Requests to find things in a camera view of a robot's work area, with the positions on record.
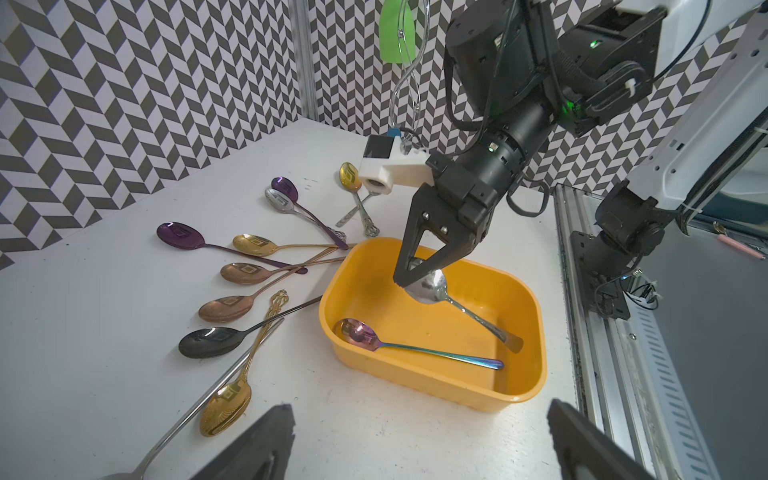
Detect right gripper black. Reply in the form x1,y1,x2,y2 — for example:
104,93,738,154
394,150,510,288

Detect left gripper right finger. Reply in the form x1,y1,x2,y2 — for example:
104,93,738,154
547,399,653,480

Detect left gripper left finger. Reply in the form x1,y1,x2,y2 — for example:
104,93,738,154
193,404,295,480

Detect silver spoon ornate handle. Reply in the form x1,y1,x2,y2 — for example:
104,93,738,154
405,269,524,353

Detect gold bowl ornate spoon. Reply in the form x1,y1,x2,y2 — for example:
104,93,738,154
339,162,380,238

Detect yellow storage box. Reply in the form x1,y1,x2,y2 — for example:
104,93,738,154
319,237,547,413

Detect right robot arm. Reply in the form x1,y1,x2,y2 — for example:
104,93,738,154
394,1,767,318

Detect ornate gold small spoon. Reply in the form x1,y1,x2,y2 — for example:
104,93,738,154
199,317,284,437

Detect silver spoon far right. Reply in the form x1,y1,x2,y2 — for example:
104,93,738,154
335,192,378,228

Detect black spoon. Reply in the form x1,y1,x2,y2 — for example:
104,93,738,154
178,296,322,359

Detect silver spoon left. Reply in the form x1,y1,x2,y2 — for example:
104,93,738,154
103,317,284,480

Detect copper rose spoon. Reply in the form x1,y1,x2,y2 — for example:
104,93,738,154
198,247,337,324

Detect silver spoon upright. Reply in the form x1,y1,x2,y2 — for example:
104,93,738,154
264,188,346,242

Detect purple spoon right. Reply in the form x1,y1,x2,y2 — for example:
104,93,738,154
271,177,349,250

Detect rose gold spoon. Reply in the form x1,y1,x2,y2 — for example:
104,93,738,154
220,258,344,285

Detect purple spoon long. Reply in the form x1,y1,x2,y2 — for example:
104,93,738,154
156,222,290,268

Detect green plastic goblet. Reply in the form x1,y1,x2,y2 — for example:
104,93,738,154
379,0,417,65

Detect chrome cup holder rack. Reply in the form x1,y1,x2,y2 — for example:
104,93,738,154
388,1,431,153

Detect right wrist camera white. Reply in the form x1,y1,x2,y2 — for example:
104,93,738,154
358,135,434,195

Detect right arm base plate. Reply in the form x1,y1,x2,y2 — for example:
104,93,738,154
570,231,636,320

